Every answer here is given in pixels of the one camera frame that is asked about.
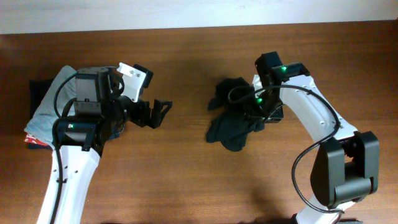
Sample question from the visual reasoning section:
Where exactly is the navy folded garment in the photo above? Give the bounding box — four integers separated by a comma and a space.
27, 79, 53, 150

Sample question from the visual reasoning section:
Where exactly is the light blue folded shirt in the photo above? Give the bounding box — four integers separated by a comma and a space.
24, 65, 76, 149

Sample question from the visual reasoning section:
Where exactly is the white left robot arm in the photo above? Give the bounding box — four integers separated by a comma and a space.
37, 63, 172, 223

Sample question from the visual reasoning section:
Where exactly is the dark teal shirt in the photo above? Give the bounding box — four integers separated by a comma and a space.
205, 77, 265, 152

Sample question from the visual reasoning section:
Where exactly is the red folded garment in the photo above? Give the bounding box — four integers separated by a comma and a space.
24, 133, 48, 146

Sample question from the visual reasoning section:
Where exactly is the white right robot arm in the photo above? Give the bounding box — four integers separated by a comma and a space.
251, 52, 379, 223

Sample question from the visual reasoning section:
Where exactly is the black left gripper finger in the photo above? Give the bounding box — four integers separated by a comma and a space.
150, 100, 173, 129
133, 64, 154, 96

